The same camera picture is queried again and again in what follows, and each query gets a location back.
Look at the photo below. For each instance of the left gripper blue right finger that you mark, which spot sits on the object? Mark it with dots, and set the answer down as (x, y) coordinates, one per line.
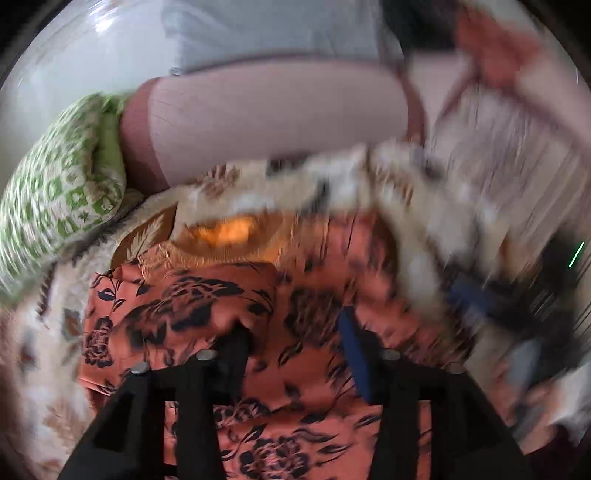
(435, 423)

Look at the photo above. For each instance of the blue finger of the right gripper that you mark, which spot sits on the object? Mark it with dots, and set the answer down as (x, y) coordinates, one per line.
(468, 293)

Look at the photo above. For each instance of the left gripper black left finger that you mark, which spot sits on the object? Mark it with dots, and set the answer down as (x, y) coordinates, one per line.
(126, 438)

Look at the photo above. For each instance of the orange black floral blouse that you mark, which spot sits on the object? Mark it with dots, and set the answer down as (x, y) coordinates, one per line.
(298, 414)

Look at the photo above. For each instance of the striped floral pillow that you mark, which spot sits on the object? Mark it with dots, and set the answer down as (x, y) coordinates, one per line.
(514, 164)

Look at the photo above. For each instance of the beige leaf-pattern bedspread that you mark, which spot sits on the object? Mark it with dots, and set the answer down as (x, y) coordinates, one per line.
(226, 215)

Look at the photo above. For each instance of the pink quilted blanket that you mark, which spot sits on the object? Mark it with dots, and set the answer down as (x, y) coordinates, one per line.
(547, 86)

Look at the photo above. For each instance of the salmon knitted cloth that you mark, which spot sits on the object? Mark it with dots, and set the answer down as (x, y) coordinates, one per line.
(499, 53)

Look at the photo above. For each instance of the green white checkered pillow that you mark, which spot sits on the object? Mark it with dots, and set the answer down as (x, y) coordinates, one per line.
(71, 182)

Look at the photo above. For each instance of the black furry cushion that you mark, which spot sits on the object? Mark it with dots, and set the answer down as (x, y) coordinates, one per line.
(422, 25)

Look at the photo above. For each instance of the pink cylindrical bolster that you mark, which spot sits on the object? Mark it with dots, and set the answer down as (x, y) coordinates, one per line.
(175, 128)

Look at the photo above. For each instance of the grey pillow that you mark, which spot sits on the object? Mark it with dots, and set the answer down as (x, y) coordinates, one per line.
(206, 33)

